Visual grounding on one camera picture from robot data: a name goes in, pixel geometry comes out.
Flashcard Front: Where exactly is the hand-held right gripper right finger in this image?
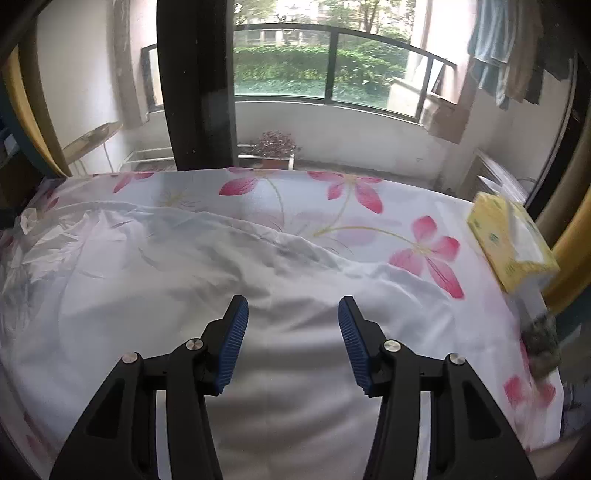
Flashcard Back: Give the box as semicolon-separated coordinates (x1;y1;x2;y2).
337;296;539;480

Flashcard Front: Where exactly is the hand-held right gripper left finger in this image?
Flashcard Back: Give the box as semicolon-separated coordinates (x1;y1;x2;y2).
48;295;250;480

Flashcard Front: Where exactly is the large white garment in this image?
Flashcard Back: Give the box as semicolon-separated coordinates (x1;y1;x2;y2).
0;203;518;480

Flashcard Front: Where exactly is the pink floral bed sheet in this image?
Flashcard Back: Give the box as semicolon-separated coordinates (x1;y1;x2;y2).
0;167;566;462

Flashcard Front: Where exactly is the yellow tissue box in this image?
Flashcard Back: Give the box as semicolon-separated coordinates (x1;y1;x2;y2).
466;191;561;296

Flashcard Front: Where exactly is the dark crumpled cloth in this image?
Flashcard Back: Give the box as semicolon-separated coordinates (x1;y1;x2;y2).
522;314;564;384

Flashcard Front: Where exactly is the white planter tray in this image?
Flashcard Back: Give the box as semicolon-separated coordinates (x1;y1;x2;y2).
119;147;178;174

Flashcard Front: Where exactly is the reddish potted plant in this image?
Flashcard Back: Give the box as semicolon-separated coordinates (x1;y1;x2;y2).
252;130;298;169

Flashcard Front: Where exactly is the white slatted panel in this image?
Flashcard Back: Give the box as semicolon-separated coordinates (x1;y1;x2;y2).
462;150;532;204

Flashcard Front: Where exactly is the yellow curtain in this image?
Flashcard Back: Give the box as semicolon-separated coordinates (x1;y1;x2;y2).
538;152;591;315
0;44;70;178

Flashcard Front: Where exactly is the balcony cardboard box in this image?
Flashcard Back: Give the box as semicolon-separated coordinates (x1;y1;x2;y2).
418;90;469;144

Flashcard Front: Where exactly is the round wooden folding table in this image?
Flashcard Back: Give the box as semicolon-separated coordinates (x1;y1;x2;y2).
62;121;124;178

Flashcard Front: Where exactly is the dark balcony railing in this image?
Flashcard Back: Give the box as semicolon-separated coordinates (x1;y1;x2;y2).
233;23;458;125

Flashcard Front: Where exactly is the hanging blue towel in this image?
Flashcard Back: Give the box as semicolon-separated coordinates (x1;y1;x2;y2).
467;0;518;109

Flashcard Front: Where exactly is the hanging beige garment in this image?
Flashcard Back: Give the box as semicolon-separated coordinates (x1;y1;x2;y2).
505;0;546;100

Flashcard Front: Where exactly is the hanging dark green garment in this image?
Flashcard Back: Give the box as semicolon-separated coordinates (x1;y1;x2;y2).
524;28;578;104

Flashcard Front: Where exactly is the black sliding door frame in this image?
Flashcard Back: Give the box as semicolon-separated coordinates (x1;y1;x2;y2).
156;0;238;171

